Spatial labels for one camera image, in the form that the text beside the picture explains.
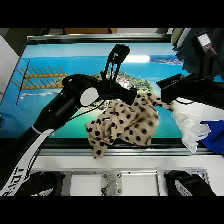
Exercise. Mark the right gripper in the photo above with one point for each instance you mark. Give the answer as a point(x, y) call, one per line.
point(180, 88)

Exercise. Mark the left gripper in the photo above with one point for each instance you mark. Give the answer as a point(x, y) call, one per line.
point(121, 94)

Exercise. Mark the beige black-dotted garment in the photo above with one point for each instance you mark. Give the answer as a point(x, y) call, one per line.
point(128, 121)

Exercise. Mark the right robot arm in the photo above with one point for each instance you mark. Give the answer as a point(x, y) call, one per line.
point(213, 93)

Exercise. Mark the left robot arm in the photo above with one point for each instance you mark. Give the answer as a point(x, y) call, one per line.
point(56, 111)

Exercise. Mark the dark blue garment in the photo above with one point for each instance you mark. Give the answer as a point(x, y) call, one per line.
point(190, 56)

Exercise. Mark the white garment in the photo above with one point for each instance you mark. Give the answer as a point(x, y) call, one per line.
point(190, 121)

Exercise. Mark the silver frame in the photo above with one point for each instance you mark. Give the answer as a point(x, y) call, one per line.
point(133, 173)

